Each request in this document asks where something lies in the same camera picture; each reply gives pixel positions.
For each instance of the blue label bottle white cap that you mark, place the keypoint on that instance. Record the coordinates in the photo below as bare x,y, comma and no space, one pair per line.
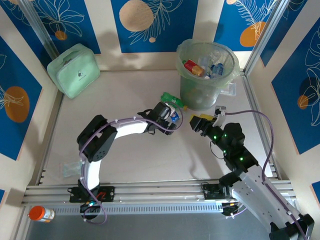
217,70

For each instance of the orange tea bottle white cap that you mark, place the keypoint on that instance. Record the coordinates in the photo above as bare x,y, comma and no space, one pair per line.
193,67

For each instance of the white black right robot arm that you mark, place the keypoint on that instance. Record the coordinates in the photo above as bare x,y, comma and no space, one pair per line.
257,195

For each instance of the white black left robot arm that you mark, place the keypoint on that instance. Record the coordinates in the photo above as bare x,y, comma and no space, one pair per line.
130,127

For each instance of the translucent plastic bin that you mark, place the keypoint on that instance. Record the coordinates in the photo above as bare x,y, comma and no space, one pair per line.
200,97

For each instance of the green translucent bin liner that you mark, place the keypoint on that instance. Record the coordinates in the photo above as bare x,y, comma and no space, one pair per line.
180,65

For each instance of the green soda bottle yellow cap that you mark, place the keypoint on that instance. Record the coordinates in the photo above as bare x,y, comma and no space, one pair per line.
172,98

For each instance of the clear flat plastic case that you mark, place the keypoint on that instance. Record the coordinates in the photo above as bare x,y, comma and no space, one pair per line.
230,89

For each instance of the mint green zip pouch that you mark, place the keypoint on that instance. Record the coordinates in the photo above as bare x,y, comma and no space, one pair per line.
75,72

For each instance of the small clear plastic bag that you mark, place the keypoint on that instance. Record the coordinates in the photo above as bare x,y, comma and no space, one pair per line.
70,170

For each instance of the orange cap pill bottle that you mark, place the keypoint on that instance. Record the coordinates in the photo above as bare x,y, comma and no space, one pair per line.
41,213

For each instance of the aluminium side rail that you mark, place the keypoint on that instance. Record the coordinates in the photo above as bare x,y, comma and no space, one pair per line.
50,140
255,105

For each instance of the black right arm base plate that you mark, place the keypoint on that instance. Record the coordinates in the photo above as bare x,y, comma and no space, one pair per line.
211,192

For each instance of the blue floral wall poster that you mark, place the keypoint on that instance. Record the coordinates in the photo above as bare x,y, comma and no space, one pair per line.
25,42
295,112
175,30
82,30
280,32
230,27
15,75

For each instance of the aluminium rail frame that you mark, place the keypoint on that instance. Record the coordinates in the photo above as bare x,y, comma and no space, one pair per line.
162,192

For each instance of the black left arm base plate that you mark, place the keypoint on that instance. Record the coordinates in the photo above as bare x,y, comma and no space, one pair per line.
107,193

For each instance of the aluminium corner post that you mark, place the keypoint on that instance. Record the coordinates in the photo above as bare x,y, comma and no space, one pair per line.
42,35
270,25

